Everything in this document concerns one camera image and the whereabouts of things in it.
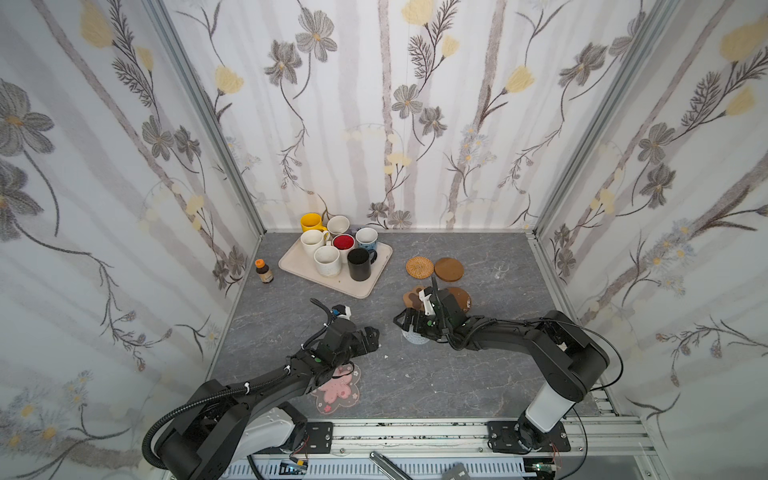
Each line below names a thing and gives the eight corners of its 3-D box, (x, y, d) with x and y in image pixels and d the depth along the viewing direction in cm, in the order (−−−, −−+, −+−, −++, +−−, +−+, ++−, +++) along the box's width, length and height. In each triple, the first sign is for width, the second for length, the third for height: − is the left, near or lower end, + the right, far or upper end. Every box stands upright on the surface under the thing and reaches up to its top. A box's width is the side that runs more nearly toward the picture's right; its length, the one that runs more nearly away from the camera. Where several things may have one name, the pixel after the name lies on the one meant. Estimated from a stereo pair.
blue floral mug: (356, 258, 111) (354, 244, 105) (357, 241, 117) (356, 227, 111) (377, 258, 111) (377, 244, 105) (378, 242, 117) (377, 227, 111)
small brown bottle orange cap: (262, 283, 106) (252, 267, 99) (265, 274, 109) (256, 258, 101) (271, 283, 106) (263, 267, 99) (274, 274, 109) (266, 258, 101)
